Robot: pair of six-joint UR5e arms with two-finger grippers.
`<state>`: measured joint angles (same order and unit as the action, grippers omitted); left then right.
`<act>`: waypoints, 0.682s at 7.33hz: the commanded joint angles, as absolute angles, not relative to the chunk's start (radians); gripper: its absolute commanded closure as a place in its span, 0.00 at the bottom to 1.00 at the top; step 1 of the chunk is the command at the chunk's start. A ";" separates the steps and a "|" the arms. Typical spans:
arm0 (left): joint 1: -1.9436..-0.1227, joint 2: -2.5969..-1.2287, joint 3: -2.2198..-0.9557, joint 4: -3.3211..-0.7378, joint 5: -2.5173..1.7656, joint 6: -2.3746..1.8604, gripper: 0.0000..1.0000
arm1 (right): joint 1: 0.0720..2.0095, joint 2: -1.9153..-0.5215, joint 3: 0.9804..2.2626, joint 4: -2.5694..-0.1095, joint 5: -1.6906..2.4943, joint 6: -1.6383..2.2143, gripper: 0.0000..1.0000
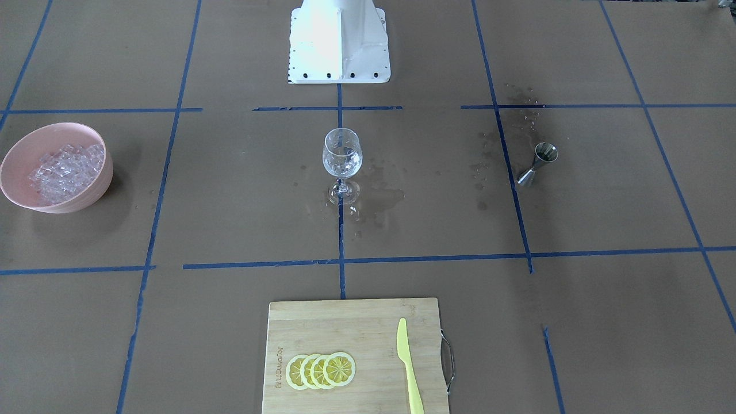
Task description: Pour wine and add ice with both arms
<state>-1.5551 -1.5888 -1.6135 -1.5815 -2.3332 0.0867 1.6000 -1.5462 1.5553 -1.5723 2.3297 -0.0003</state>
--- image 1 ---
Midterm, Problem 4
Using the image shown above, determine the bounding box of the steel double jigger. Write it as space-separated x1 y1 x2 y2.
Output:
516 142 559 187

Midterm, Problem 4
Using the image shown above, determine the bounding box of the clear wine glass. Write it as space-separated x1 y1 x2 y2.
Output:
321 128 363 205

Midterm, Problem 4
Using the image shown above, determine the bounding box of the pile of clear ice cubes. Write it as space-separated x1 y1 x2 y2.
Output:
27 144 105 206

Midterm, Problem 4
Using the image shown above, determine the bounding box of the bamboo cutting board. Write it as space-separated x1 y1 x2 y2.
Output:
261 298 450 413

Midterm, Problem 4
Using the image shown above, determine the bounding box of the lemon slice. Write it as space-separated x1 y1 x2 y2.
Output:
286 354 309 390
310 355 334 390
323 351 357 387
300 354 322 389

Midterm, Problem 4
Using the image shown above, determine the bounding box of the yellow plastic knife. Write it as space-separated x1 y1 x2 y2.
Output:
395 317 425 413

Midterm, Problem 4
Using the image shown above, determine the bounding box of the pink bowl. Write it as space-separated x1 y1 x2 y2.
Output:
2 122 113 214

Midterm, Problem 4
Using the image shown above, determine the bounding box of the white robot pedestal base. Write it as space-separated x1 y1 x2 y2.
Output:
287 1 392 85

